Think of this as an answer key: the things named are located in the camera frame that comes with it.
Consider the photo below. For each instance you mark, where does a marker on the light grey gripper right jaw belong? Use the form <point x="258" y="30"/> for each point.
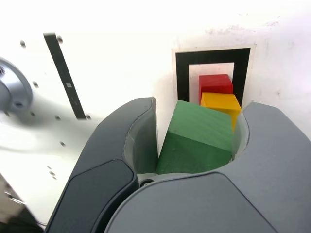
<point x="230" y="204"/>

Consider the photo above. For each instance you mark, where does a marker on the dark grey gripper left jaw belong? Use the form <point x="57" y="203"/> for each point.
<point x="97" y="189"/>

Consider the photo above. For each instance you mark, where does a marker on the green cube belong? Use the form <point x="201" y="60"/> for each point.
<point x="196" y="138"/>

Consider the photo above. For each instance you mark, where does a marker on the yellow cube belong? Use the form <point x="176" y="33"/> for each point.
<point x="223" y="104"/>

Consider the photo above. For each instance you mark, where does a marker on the red cube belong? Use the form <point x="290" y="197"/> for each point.
<point x="215" y="82"/>

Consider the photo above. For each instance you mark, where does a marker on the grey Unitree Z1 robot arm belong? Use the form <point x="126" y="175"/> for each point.
<point x="12" y="89"/>

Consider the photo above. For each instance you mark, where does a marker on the black tape square outline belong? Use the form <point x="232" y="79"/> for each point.
<point x="181" y="75"/>

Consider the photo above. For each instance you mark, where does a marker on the black tape strip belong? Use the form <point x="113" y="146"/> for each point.
<point x="64" y="75"/>

